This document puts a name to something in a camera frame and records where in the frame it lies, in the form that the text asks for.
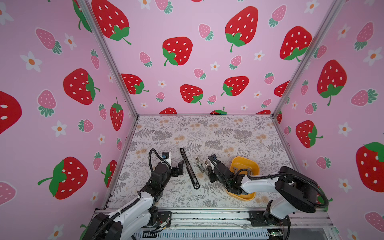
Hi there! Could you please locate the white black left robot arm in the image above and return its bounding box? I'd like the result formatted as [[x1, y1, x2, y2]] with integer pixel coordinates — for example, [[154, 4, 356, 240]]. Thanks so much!
[[83, 149, 184, 240]]

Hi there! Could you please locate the yellow plastic tray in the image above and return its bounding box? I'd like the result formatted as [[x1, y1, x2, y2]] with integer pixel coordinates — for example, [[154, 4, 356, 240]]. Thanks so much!
[[226, 157, 260, 202]]

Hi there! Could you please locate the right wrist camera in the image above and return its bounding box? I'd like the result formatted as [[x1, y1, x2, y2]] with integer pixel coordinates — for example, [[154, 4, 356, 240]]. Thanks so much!
[[208, 154, 225, 170]]

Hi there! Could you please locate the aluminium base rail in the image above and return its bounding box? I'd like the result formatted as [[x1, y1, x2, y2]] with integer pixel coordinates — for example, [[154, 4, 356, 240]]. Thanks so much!
[[82, 205, 340, 240]]

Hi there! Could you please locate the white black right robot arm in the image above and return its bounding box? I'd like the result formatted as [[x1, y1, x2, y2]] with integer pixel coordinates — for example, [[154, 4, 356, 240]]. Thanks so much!
[[210, 163, 329, 220]]

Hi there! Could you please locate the black long stapler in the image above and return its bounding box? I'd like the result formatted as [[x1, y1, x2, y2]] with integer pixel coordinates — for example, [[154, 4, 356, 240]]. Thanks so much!
[[180, 148, 200, 190]]

